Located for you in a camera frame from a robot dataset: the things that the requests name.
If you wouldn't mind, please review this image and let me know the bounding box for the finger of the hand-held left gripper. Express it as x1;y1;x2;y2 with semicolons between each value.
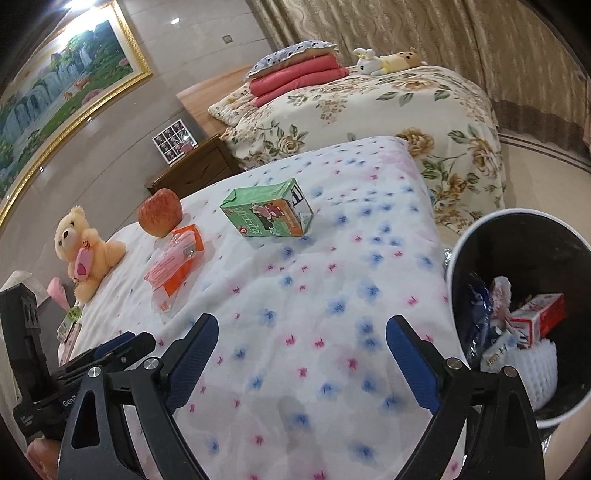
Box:
92;333;139;359
99;332;157;370

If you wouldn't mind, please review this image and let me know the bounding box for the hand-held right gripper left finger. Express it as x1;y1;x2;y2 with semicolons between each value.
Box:
58;313;220;480

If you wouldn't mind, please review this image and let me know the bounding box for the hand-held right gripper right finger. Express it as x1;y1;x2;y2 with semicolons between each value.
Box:
385;315;541;480

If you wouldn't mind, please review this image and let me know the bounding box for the blue plastic wrapper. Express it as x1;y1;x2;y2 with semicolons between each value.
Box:
466;272;492;365

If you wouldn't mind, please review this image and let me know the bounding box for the white foam fruit net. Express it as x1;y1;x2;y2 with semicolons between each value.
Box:
480;342;557;411

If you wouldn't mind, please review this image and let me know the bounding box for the red white small box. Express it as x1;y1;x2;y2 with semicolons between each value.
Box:
510;293;566;349

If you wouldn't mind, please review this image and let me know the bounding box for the white bin with black liner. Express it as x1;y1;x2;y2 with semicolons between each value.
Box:
445;209;591;428

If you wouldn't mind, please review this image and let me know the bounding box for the person's left hand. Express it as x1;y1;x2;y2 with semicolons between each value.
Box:
25;438;63;480

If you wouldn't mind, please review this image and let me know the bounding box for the small green white carton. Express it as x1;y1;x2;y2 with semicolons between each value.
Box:
56;305;84;343

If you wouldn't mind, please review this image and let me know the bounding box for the clear orange plastic packet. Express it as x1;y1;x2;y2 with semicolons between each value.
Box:
144;224;206;315

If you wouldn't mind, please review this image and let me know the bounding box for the beige teddy bear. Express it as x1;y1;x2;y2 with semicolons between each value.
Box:
54;206;127;303

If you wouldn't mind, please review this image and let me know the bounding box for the white red snack wrapper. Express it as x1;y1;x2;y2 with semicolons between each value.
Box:
489;276;514;324

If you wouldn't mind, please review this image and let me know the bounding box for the white flower print blanket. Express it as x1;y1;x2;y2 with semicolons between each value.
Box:
58;135;472;480

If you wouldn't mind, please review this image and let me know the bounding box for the red apple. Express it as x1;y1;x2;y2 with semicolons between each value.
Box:
137;188;183;238

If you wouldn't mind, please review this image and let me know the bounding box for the green drink carton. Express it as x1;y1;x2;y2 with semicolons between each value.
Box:
219;179;315;238

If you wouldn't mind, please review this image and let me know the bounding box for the brown wooden nightstand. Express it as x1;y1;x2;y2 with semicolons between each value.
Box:
145;134;243;197

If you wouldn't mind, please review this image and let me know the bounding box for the gold framed landscape painting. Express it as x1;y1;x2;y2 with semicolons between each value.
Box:
0;0;153;227

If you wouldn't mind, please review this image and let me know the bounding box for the floral pillow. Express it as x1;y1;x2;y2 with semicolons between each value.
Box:
207;83;259;127

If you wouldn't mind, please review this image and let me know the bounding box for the light wooden headboard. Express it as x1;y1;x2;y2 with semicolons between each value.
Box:
177;65;252;139

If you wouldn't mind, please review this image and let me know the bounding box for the floral bed quilt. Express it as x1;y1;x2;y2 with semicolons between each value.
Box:
219;65;506;241

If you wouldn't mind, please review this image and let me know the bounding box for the folded red blanket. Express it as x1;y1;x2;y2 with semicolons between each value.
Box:
249;54;350;108

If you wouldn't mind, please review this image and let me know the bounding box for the white bunny plush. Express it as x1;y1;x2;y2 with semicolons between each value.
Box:
355;47;389;77

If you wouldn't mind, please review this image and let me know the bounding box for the yellow bear plush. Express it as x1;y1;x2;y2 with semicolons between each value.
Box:
379;47;428;75

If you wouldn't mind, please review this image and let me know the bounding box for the polka dot pillow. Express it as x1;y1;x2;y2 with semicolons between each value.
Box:
245;41;338;81

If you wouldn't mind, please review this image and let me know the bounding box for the black white photo frame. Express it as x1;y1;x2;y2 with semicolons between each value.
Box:
152;119;197;165

